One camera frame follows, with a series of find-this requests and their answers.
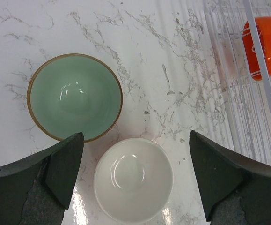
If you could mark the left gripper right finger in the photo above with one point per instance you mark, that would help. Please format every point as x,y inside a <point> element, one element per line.
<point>234,189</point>

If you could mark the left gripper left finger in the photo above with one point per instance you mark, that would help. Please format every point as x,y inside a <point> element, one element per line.
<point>37,189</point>

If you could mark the white wire dish rack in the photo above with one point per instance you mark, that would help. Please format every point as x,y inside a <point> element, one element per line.
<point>248,108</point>

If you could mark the white bowl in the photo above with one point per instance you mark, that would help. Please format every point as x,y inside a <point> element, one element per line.
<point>133,180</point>

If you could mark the pale green ceramic bowl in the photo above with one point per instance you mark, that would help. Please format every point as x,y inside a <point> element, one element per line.
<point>74,93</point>

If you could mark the orange bowl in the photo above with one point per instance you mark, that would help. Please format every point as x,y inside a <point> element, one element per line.
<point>263,25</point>

